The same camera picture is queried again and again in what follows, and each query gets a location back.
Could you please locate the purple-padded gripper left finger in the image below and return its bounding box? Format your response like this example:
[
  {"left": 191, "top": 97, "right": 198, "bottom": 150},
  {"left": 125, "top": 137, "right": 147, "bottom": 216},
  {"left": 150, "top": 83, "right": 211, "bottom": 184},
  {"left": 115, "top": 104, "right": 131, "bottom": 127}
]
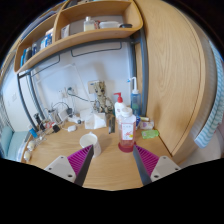
[{"left": 45, "top": 145, "right": 93, "bottom": 186}]

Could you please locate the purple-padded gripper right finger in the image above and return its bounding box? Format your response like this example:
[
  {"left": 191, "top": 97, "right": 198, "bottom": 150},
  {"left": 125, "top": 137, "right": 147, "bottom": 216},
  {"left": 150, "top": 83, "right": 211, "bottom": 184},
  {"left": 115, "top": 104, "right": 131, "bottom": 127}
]
[{"left": 133, "top": 145, "right": 180, "bottom": 186}]

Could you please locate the clear bottle with pink liquid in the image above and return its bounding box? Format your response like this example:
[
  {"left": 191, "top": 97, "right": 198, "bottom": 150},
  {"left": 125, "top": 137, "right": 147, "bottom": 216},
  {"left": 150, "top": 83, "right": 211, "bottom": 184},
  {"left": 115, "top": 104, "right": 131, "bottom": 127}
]
[{"left": 118, "top": 107, "right": 136, "bottom": 153}]

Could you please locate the white ceramic cup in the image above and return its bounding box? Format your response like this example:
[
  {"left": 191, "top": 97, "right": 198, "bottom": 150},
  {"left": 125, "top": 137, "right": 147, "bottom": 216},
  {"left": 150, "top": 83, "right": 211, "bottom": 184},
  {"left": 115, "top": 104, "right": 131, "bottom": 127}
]
[{"left": 79, "top": 132, "right": 101, "bottom": 157}]

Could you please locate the green packet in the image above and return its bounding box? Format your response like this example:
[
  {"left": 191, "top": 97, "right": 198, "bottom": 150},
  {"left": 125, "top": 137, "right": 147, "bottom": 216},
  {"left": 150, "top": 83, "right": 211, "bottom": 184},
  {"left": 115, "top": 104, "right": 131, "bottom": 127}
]
[{"left": 141, "top": 130, "right": 159, "bottom": 139}]

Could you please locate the white computer mouse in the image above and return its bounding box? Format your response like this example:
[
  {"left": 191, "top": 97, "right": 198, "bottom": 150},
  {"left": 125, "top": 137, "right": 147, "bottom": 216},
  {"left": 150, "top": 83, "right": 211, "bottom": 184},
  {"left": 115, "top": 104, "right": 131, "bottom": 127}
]
[{"left": 68, "top": 125, "right": 77, "bottom": 132}]

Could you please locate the white power strip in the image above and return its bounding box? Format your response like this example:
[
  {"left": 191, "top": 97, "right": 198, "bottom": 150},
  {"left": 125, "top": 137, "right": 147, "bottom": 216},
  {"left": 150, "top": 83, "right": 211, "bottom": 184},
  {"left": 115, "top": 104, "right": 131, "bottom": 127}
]
[{"left": 68, "top": 116, "right": 82, "bottom": 124}]

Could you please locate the white tissue pack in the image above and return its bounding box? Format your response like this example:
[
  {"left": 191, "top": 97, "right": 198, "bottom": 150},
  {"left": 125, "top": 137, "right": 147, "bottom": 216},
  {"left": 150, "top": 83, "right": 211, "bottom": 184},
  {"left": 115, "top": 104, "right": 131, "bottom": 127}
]
[{"left": 85, "top": 113, "right": 106, "bottom": 129}]

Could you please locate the blue small bottle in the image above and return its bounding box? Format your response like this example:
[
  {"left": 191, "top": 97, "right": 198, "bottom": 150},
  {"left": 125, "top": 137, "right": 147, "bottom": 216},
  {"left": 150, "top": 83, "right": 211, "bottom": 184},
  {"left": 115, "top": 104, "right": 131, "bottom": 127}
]
[{"left": 29, "top": 128, "right": 38, "bottom": 138}]

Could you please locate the white pump bottle red top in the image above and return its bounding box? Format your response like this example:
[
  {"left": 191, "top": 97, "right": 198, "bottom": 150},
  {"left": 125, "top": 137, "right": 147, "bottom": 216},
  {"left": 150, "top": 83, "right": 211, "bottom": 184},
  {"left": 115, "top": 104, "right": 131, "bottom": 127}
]
[{"left": 114, "top": 92, "right": 126, "bottom": 118}]

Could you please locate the Groot figurine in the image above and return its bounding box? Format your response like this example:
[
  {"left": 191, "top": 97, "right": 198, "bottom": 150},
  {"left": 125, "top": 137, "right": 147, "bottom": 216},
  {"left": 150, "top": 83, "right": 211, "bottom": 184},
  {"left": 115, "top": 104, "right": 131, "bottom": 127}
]
[{"left": 94, "top": 81, "right": 113, "bottom": 114}]

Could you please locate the white striped towel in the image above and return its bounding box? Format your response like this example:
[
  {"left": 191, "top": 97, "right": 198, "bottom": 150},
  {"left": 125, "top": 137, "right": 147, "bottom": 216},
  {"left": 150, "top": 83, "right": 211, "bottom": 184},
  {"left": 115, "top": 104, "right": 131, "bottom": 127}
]
[{"left": 195, "top": 48, "right": 224, "bottom": 148}]

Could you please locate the blue spray bottle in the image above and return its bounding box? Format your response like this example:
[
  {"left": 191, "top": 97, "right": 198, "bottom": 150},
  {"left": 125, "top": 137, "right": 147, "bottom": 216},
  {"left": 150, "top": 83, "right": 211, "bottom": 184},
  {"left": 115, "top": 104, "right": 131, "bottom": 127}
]
[{"left": 128, "top": 77, "right": 141, "bottom": 116}]

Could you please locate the wooden wall shelf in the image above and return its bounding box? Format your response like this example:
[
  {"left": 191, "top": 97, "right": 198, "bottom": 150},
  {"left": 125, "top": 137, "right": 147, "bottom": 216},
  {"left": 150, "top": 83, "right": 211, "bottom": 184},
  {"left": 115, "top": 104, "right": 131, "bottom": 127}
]
[{"left": 14, "top": 0, "right": 143, "bottom": 73}]

